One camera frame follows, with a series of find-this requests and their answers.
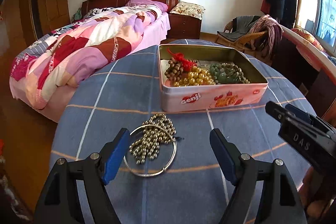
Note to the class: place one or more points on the green cloth item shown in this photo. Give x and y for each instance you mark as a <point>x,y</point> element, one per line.
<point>77,14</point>

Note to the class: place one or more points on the pink yellow pillow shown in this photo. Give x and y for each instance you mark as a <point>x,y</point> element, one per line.
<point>308,39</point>

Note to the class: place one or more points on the purple pillow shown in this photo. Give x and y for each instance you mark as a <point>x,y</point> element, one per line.
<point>149,3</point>

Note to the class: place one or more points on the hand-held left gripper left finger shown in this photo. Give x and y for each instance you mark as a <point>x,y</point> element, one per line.
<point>115,158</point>

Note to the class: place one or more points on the pink purple garment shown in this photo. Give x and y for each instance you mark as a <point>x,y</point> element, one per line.
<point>267,29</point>

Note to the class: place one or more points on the dark wooden desk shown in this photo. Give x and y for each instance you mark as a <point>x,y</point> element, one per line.
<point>309,77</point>

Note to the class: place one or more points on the wicker chair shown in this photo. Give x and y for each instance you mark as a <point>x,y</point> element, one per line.
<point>246,41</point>

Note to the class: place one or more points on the window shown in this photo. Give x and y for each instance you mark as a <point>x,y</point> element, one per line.
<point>323,11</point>

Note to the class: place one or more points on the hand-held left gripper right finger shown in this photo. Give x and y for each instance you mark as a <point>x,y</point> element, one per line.
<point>223,155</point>

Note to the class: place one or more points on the dark hanging coat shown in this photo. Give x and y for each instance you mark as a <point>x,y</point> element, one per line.
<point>282,1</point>

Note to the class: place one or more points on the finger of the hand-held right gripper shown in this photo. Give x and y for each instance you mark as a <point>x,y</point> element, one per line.
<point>302,113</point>
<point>277,111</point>

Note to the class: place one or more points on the blue checked tablecloth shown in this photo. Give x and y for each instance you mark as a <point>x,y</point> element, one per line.
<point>118,90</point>

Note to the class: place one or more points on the silver bangle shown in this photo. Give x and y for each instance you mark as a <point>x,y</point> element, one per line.
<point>174,153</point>

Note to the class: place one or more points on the floral pillow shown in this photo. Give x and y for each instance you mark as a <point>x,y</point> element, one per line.
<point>187,10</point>

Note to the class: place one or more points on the black white blanket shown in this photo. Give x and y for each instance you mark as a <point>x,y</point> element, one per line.
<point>99,11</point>

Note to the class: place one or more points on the grey garment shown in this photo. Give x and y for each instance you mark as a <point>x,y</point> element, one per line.
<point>244,26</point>

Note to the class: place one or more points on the wooden nightstand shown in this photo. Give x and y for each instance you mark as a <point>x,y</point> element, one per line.
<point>185,27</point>

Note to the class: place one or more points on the pink patchwork quilt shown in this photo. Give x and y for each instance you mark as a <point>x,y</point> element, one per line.
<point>86,50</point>

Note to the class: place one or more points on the pink tin box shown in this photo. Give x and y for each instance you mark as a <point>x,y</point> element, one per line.
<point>210,99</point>

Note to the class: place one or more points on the white desk cloth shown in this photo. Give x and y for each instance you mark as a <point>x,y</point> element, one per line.
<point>307,53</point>

